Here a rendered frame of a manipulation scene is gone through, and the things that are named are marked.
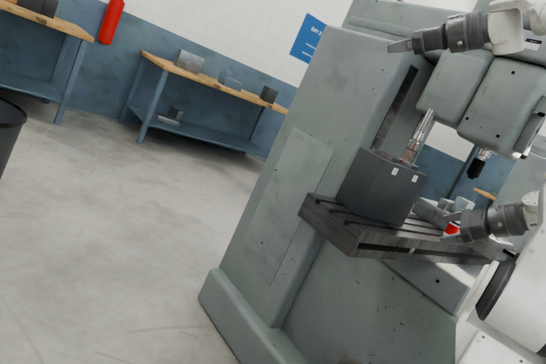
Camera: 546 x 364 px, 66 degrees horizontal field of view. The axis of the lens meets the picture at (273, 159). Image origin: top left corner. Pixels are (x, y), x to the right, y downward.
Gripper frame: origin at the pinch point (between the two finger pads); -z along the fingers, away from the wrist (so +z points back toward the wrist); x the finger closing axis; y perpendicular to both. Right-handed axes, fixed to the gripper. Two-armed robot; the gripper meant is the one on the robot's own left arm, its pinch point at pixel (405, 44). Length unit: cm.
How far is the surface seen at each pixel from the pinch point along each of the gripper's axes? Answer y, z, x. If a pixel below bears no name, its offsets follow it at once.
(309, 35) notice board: -1, -243, 470
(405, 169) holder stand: -37.6, -6.6, 7.3
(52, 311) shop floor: -76, -144, -41
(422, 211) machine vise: -70, -12, 44
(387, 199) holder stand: -45.6, -12.1, 2.7
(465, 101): -29, 7, 53
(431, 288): -84, -5, 13
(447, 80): -21, 0, 59
